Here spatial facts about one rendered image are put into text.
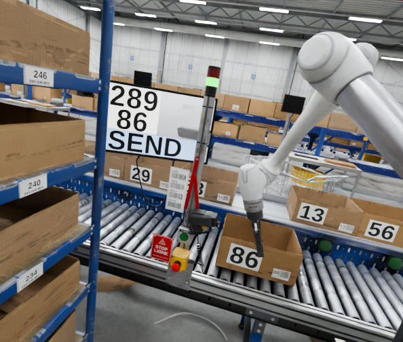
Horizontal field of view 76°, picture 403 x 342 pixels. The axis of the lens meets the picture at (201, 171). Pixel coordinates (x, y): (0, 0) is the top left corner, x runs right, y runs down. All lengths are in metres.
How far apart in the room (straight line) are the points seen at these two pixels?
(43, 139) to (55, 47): 0.18
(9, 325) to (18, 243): 0.18
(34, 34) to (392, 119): 0.77
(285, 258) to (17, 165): 1.12
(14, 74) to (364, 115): 0.74
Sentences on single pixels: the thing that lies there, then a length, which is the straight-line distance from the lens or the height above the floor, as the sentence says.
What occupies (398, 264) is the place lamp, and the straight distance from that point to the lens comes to 1.94.
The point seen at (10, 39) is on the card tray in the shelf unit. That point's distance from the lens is 0.56.
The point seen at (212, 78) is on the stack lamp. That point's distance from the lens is 1.03.
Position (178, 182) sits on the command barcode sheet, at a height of 1.18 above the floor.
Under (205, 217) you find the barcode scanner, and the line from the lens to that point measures 1.06.
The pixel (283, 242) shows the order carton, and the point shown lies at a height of 0.82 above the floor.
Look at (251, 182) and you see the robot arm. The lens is 1.12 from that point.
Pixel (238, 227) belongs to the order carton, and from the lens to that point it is 1.57.
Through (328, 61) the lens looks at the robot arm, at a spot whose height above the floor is 1.68.
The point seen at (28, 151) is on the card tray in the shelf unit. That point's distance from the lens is 0.60.
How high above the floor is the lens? 1.54
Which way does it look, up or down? 16 degrees down
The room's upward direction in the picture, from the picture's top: 10 degrees clockwise
